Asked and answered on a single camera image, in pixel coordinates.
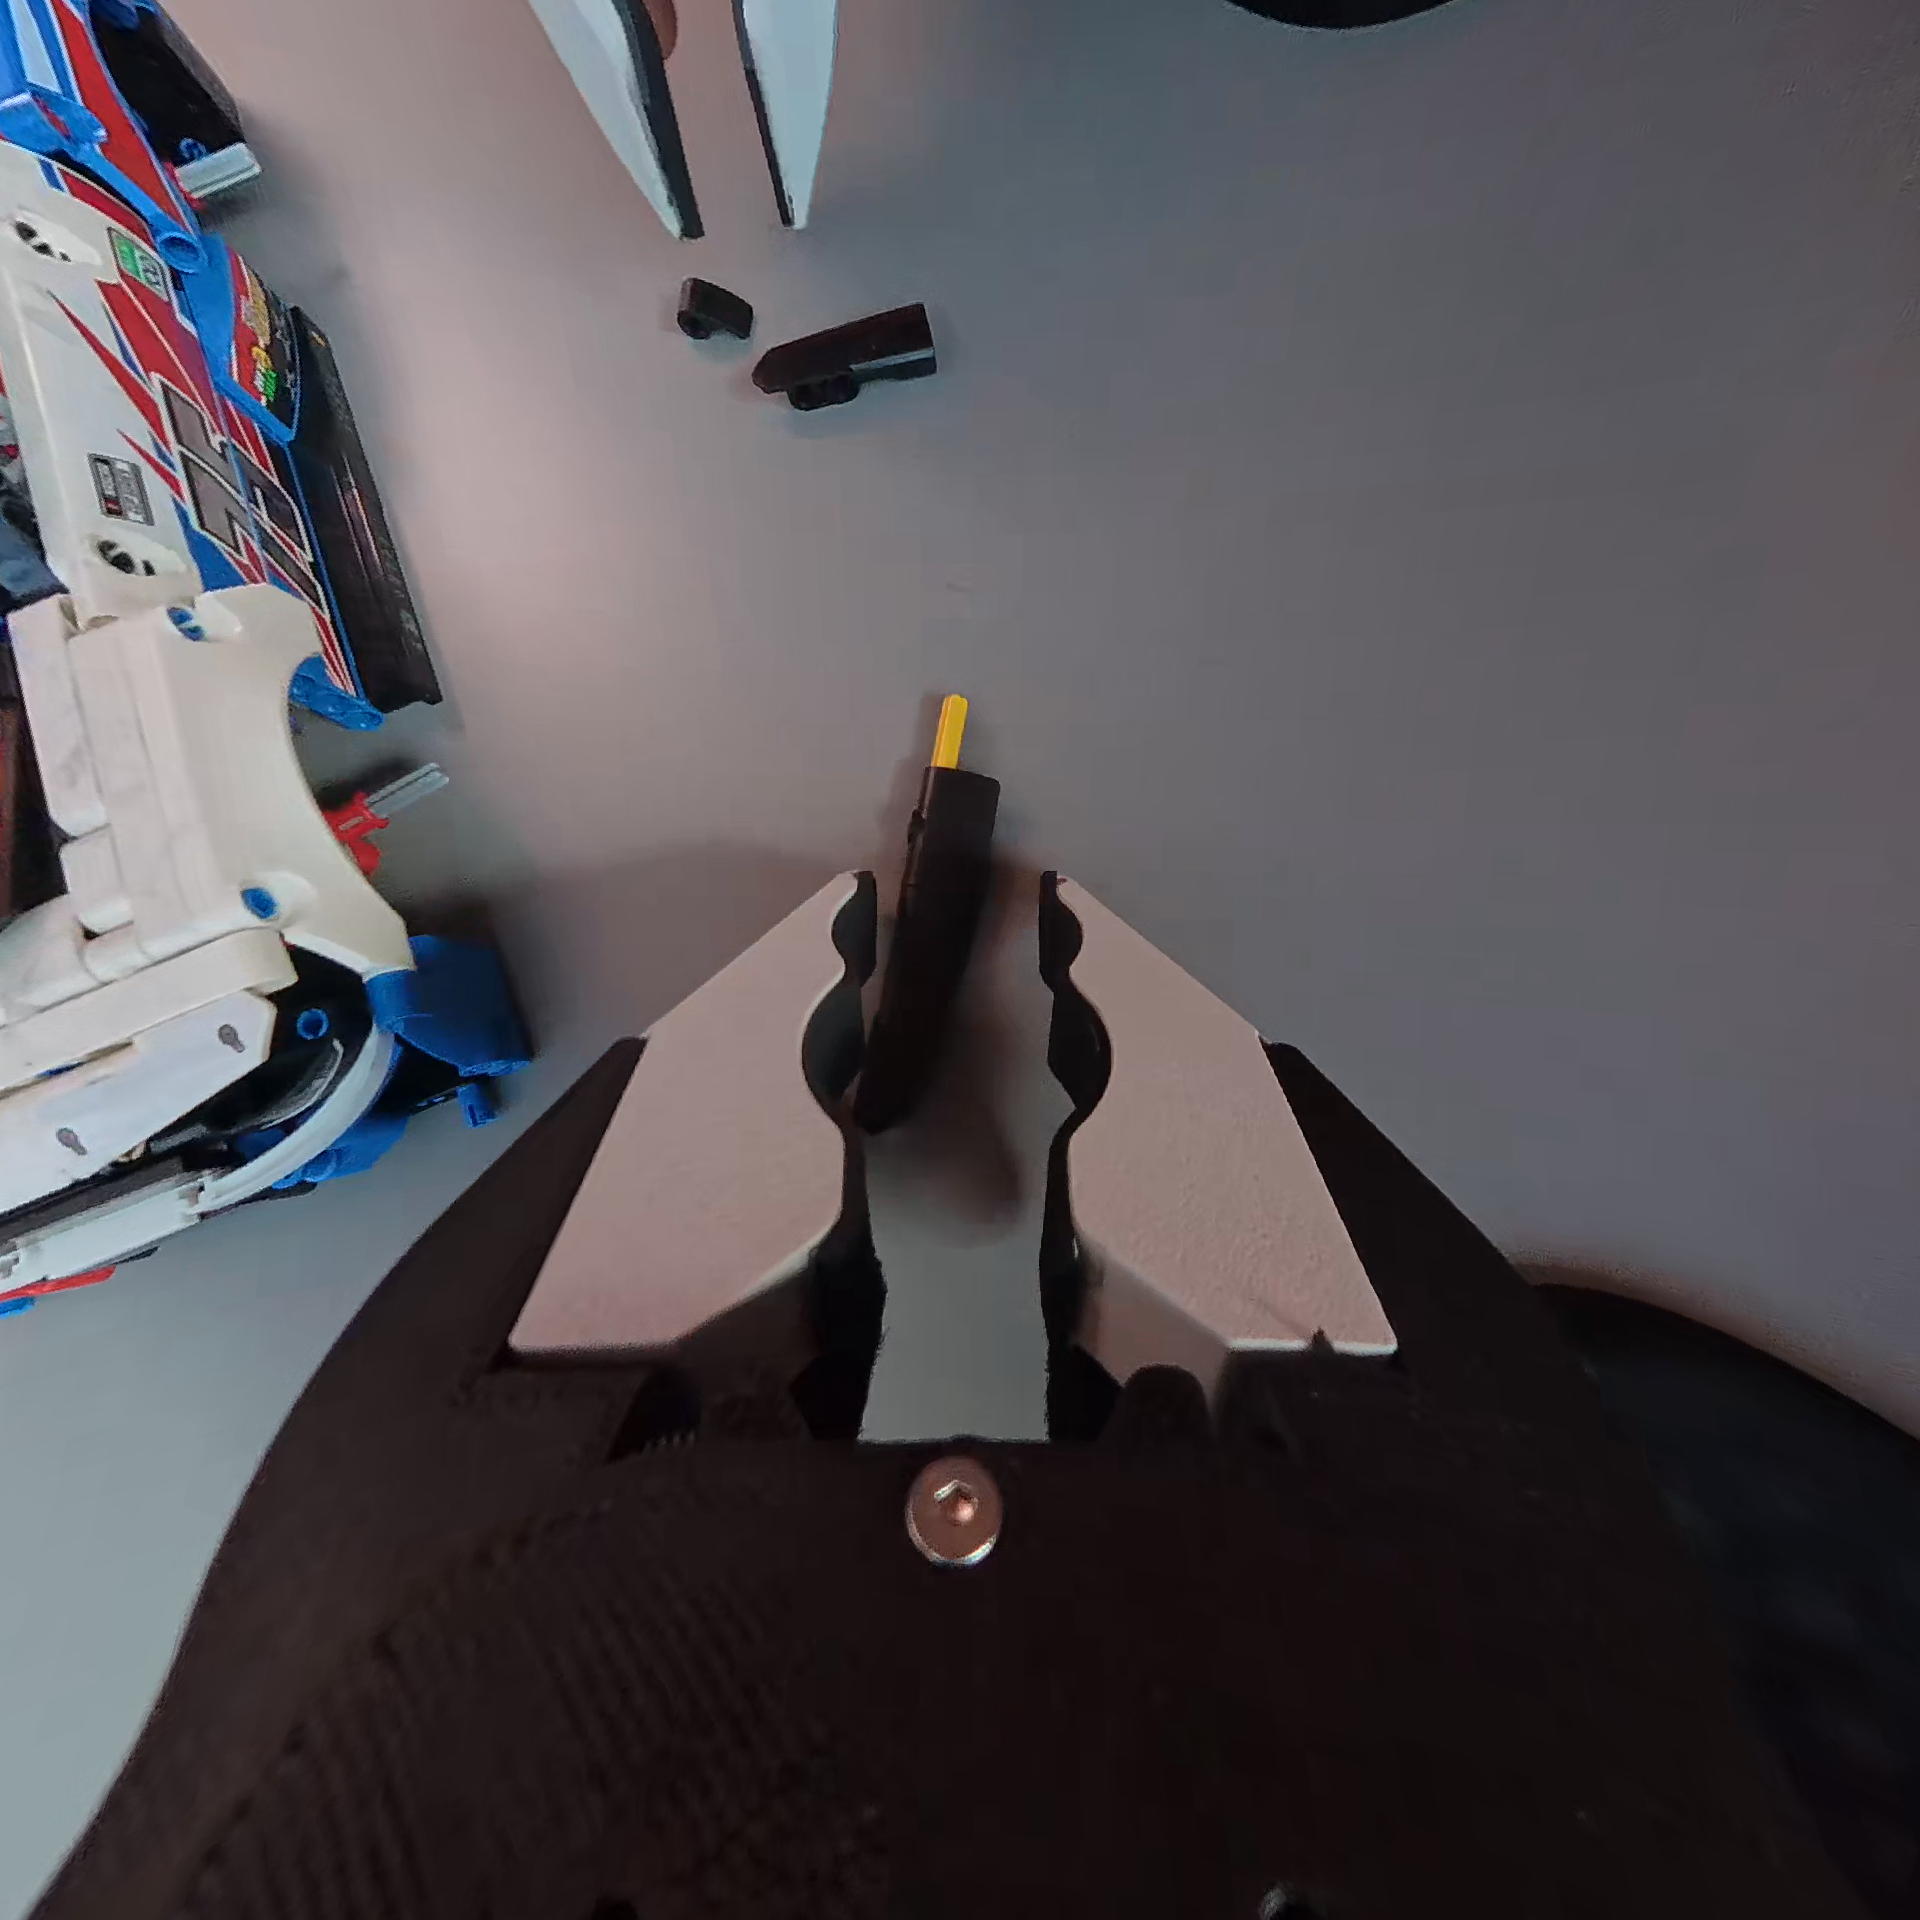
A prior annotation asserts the black brick panel yellow axle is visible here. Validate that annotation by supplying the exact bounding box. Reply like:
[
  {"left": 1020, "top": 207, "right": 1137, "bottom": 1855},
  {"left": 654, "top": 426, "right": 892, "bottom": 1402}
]
[{"left": 852, "top": 694, "right": 1004, "bottom": 1137}]

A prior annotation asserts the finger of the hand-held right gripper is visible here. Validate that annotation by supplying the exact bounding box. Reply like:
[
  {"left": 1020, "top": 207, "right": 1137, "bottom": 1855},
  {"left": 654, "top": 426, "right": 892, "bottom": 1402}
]
[
  {"left": 529, "top": 0, "right": 707, "bottom": 243},
  {"left": 731, "top": 0, "right": 842, "bottom": 232}
]

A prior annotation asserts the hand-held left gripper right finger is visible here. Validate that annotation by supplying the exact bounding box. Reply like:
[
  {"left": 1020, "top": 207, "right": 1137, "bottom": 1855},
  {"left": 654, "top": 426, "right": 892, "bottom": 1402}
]
[{"left": 1035, "top": 866, "right": 1401, "bottom": 1361}]

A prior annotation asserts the toy brick race car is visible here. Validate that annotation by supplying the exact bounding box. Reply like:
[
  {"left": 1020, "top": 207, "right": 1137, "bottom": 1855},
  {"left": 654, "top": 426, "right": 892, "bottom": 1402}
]
[{"left": 0, "top": 0, "right": 534, "bottom": 1322}]

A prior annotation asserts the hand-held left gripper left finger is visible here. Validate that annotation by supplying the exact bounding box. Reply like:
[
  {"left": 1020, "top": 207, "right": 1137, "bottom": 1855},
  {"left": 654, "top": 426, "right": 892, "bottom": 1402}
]
[{"left": 507, "top": 866, "right": 889, "bottom": 1361}]

